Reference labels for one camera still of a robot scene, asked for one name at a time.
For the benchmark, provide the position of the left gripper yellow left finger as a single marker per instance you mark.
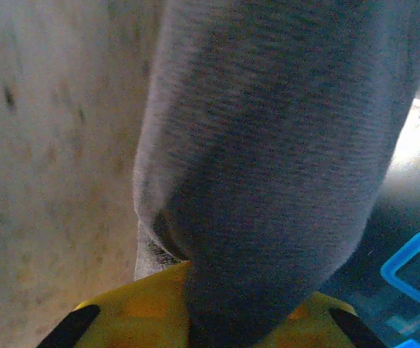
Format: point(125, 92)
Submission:
point(140, 311)

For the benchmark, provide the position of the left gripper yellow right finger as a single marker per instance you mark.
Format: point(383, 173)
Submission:
point(322, 326)

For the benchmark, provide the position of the dark grey trousers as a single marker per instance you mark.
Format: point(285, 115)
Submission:
point(267, 145)

